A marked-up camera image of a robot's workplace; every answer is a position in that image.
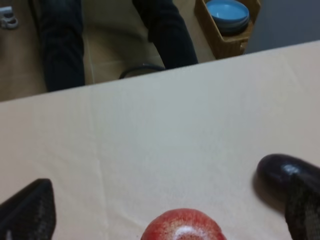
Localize white object on floor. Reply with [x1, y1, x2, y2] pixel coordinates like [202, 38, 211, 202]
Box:
[0, 6, 19, 30]

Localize stacked blue plates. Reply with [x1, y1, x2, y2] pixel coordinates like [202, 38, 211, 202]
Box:
[205, 0, 250, 35]

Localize person's dark trouser legs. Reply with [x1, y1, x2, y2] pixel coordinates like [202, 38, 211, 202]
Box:
[38, 0, 198, 92]

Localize purple eggplant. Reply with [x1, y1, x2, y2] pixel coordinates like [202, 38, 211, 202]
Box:
[252, 153, 320, 215]

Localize wooden box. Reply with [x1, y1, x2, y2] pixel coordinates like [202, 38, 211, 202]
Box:
[194, 0, 261, 60]

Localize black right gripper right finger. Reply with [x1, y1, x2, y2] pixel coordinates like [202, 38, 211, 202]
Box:
[285, 174, 320, 240]

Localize red apple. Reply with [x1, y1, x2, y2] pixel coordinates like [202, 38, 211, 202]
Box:
[141, 208, 226, 240]

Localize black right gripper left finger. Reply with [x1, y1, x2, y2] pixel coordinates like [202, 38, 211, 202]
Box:
[0, 178, 57, 240]

